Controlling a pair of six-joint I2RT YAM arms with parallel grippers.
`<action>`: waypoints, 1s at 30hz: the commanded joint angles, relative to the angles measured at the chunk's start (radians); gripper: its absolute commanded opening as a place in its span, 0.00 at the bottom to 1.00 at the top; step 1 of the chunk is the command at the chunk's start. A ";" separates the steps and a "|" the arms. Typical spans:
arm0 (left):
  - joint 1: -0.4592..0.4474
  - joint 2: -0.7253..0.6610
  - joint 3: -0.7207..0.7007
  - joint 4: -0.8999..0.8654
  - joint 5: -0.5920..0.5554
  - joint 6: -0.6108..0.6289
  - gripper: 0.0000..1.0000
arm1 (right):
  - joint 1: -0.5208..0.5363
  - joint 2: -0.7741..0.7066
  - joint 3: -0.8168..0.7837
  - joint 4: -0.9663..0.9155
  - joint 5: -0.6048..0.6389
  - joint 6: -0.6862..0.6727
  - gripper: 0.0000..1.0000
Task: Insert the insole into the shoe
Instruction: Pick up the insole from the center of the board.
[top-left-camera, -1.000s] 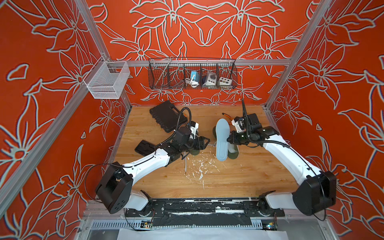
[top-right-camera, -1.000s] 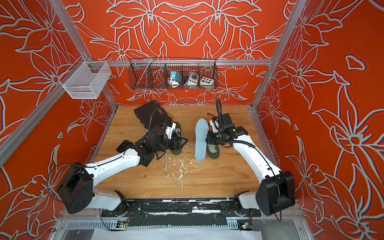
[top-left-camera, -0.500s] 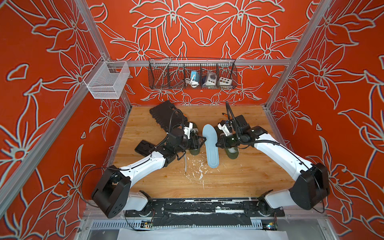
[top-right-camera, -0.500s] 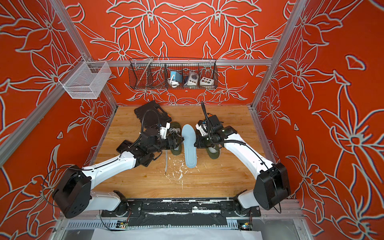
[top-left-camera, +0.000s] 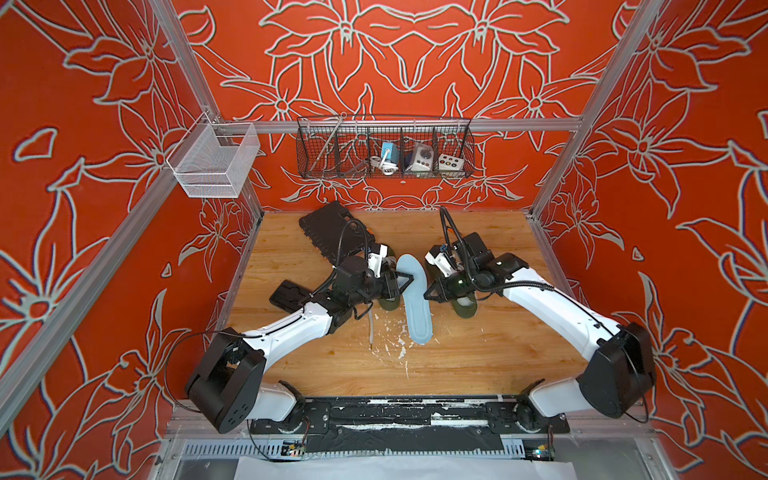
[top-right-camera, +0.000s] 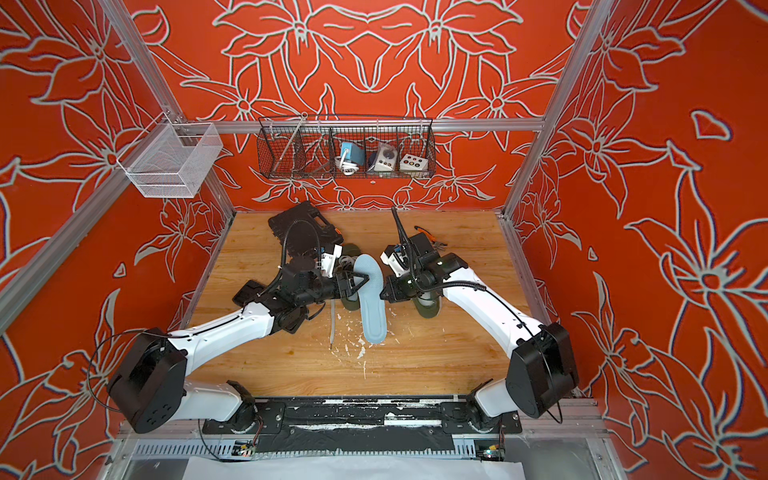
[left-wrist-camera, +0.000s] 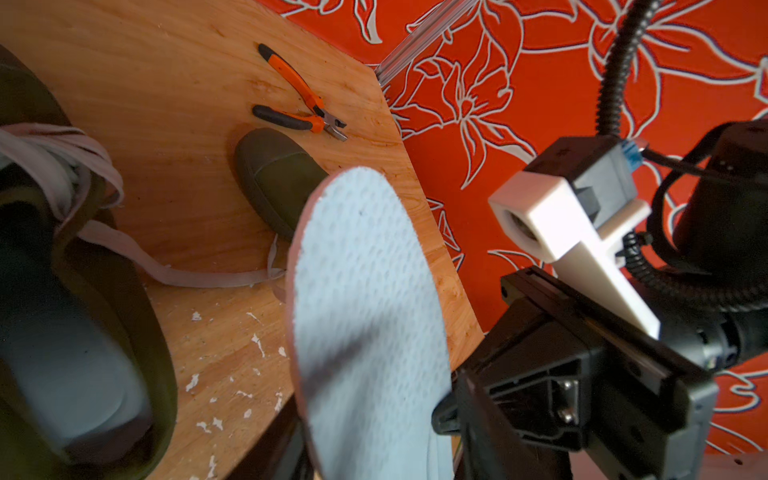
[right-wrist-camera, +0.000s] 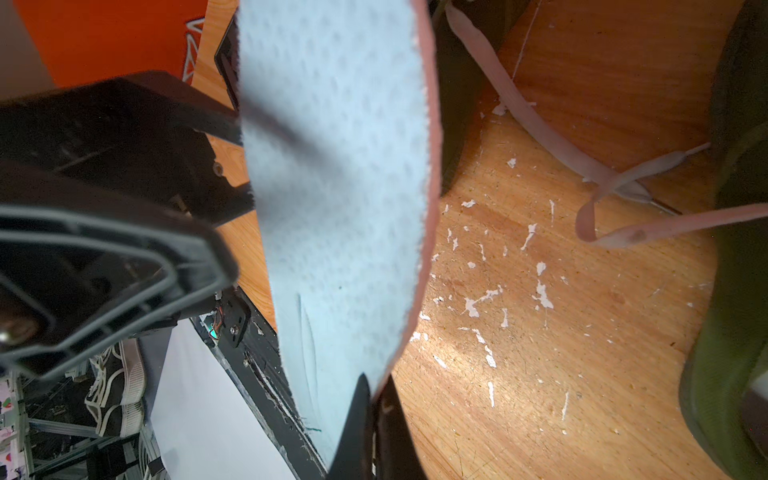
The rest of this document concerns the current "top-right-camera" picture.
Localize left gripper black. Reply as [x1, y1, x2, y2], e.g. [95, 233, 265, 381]
[296, 272, 370, 310]

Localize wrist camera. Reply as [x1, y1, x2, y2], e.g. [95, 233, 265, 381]
[380, 247, 408, 277]
[320, 244, 343, 278]

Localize green canvas shoe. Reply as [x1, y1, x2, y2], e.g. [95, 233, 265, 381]
[413, 291, 441, 319]
[329, 242, 368, 349]

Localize blue box in basket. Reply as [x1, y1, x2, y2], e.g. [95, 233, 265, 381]
[339, 142, 366, 168]

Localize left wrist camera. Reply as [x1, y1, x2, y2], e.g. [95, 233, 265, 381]
[320, 244, 343, 278]

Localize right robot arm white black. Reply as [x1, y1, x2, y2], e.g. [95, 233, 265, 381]
[381, 234, 578, 423]

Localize orange handled pliers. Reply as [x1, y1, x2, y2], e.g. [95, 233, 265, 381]
[414, 225, 448, 251]

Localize clear plastic wall bin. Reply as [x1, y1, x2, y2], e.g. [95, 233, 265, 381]
[119, 123, 223, 199]

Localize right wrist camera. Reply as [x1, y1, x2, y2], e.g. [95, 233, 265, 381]
[380, 247, 408, 277]

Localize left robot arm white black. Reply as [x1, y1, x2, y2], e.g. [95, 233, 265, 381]
[107, 257, 371, 434]

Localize black tool case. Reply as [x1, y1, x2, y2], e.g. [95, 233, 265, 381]
[268, 201, 344, 260]

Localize black wire wall basket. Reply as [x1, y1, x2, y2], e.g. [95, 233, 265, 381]
[256, 114, 437, 180]

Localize white dotted box in basket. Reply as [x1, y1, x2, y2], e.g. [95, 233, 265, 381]
[399, 154, 429, 175]

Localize light blue insole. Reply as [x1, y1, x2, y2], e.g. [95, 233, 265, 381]
[353, 254, 388, 344]

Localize white device in basket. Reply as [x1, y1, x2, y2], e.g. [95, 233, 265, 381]
[373, 144, 398, 172]

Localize black flat pad on table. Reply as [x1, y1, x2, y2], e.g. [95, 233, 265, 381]
[232, 280, 269, 307]

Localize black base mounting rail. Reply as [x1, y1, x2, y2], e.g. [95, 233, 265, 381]
[198, 395, 522, 459]

